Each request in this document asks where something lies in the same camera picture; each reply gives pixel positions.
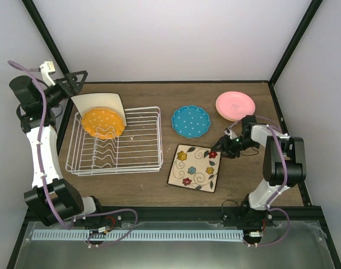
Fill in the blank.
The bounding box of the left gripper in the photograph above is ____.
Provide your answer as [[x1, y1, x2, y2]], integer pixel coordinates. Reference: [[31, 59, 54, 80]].
[[40, 71, 88, 108]]

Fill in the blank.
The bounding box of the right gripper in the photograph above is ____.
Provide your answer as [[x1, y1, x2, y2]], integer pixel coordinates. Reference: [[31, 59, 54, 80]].
[[211, 134, 259, 159]]

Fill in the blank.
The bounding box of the square floral plate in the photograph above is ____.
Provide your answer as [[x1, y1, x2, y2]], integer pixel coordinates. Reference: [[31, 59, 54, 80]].
[[167, 144, 221, 193]]

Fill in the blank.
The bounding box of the teal dotted plate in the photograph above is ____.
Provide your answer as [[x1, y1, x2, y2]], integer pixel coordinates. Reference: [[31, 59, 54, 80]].
[[171, 105, 211, 138]]

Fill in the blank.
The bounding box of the pink round plate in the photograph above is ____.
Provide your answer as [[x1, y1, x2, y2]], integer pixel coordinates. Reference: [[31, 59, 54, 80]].
[[216, 91, 256, 115]]

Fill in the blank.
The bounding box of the orange dotted scalloped plate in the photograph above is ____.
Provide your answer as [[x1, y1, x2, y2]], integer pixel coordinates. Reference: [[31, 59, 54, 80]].
[[81, 107, 125, 140]]

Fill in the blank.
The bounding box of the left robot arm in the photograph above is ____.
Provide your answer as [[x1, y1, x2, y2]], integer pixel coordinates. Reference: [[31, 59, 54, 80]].
[[9, 71, 106, 226]]

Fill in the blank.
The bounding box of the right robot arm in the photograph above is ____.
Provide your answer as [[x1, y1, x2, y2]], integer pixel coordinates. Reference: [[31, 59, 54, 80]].
[[211, 115, 306, 226]]

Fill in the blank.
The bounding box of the cream square plate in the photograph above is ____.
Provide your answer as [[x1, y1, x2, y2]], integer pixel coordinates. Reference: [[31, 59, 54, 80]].
[[71, 92, 127, 126]]

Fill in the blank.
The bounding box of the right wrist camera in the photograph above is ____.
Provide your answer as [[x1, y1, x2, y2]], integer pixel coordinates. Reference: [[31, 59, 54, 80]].
[[225, 126, 237, 139]]

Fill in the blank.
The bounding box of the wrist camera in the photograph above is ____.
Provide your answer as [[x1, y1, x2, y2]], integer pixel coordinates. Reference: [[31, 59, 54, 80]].
[[39, 60, 55, 86], [225, 126, 237, 139]]

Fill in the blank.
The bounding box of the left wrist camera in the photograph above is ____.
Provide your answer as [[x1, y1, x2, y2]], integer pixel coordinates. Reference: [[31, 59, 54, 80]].
[[39, 60, 55, 86]]

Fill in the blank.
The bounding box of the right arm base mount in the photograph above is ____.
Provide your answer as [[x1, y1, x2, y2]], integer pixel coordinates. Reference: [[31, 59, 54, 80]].
[[222, 207, 269, 229]]

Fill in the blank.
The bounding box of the white wire dish rack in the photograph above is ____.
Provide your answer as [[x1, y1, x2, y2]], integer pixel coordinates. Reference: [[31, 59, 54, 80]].
[[65, 106, 163, 176]]

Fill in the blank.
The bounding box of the black front frame rail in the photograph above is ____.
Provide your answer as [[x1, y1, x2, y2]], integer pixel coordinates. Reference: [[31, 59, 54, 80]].
[[27, 206, 322, 225]]

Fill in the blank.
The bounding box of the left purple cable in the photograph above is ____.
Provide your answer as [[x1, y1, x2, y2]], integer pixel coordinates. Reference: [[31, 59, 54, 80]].
[[7, 60, 139, 249]]

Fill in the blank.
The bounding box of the slotted cable duct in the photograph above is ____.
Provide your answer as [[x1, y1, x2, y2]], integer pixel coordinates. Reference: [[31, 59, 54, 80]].
[[31, 229, 244, 242]]

